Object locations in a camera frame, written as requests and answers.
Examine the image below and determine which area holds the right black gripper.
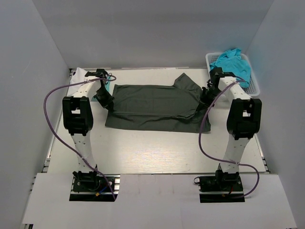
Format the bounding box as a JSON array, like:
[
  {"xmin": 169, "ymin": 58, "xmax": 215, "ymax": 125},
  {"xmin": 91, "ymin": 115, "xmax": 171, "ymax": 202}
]
[{"xmin": 197, "ymin": 86, "xmax": 223, "ymax": 112}]

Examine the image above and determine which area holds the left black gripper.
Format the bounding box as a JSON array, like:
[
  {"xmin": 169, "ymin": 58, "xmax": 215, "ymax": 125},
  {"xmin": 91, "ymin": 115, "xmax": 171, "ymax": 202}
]
[{"xmin": 93, "ymin": 87, "xmax": 115, "ymax": 113}]

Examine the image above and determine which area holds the dark grey t-shirt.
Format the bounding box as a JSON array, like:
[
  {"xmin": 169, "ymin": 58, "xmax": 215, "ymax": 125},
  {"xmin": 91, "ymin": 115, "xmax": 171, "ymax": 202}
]
[{"xmin": 105, "ymin": 73, "xmax": 211, "ymax": 133}]

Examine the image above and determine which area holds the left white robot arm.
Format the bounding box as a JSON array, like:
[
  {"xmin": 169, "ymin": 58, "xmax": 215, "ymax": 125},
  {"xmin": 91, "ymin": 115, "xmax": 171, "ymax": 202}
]
[{"xmin": 62, "ymin": 77, "xmax": 114, "ymax": 190}]

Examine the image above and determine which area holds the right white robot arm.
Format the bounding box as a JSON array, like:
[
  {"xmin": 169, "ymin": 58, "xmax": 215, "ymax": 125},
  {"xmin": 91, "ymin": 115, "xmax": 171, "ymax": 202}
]
[{"xmin": 198, "ymin": 76, "xmax": 262, "ymax": 190}]

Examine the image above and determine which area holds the folded teal t-shirt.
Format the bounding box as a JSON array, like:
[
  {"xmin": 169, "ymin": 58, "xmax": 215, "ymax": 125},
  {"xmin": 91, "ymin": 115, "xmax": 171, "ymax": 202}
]
[{"xmin": 91, "ymin": 82, "xmax": 112, "ymax": 102}]

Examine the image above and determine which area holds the white plastic basket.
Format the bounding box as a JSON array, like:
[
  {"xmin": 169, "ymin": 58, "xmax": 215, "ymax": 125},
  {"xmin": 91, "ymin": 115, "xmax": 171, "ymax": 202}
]
[{"xmin": 205, "ymin": 52, "xmax": 260, "ymax": 97}]

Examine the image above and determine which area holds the crumpled turquoise t-shirt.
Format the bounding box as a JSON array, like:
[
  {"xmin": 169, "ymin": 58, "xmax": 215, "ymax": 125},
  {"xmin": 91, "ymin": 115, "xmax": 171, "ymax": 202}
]
[{"xmin": 209, "ymin": 48, "xmax": 251, "ymax": 88}]

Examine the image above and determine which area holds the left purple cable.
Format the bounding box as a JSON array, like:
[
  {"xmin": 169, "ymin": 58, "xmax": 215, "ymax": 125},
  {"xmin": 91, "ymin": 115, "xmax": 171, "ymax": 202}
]
[{"xmin": 42, "ymin": 73, "xmax": 117, "ymax": 201}]

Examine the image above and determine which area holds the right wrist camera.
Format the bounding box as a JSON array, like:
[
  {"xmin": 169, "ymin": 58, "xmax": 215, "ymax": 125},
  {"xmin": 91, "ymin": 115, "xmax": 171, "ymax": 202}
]
[{"xmin": 209, "ymin": 67, "xmax": 235, "ymax": 84}]

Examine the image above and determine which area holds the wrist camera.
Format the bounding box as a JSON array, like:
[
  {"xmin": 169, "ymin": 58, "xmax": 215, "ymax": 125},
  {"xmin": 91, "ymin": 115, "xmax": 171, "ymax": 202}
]
[
  {"xmin": 85, "ymin": 69, "xmax": 108, "ymax": 78},
  {"xmin": 209, "ymin": 67, "xmax": 235, "ymax": 84}
]

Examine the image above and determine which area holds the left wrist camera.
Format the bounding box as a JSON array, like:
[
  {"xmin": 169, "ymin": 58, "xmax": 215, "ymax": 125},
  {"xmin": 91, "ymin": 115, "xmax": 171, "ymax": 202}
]
[{"xmin": 85, "ymin": 69, "xmax": 108, "ymax": 78}]

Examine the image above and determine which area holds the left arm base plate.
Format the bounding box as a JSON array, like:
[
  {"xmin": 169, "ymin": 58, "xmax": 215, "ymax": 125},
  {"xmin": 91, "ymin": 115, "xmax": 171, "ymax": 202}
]
[{"xmin": 69, "ymin": 172, "xmax": 120, "ymax": 202}]

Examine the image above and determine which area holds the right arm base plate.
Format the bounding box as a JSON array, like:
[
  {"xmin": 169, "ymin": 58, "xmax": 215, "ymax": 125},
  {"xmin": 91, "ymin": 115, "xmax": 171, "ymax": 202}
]
[{"xmin": 193, "ymin": 176, "xmax": 245, "ymax": 203}]

